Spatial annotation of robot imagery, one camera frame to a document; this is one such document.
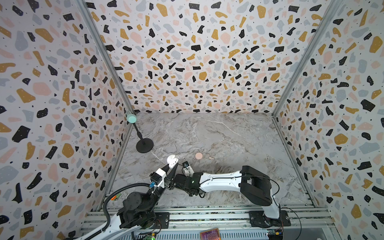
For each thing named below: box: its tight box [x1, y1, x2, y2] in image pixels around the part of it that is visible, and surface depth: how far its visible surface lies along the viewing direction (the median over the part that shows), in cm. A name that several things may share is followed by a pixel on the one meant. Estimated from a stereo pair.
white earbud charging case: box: [166, 154, 179, 169], surface depth 62 cm
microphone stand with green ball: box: [126, 113, 154, 154], surface depth 102 cm
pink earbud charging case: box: [195, 152, 203, 160], surface depth 99 cm
